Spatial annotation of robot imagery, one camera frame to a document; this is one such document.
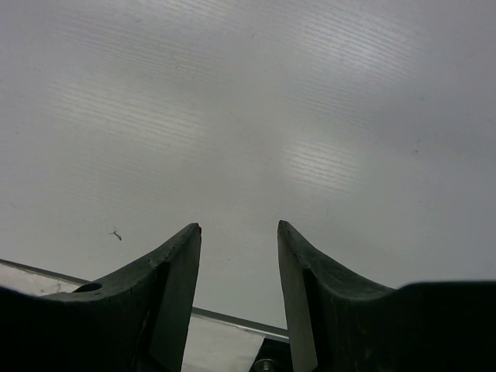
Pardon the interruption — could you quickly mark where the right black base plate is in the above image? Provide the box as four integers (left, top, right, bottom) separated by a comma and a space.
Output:
249, 338, 294, 372

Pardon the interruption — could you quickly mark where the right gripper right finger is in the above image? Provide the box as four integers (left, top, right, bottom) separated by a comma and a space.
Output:
277, 221, 495, 371

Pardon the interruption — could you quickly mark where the aluminium rail at front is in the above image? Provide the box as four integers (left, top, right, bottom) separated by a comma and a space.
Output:
1, 260, 289, 343

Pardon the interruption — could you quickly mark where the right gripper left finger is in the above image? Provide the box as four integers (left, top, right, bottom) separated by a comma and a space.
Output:
1, 223, 202, 371

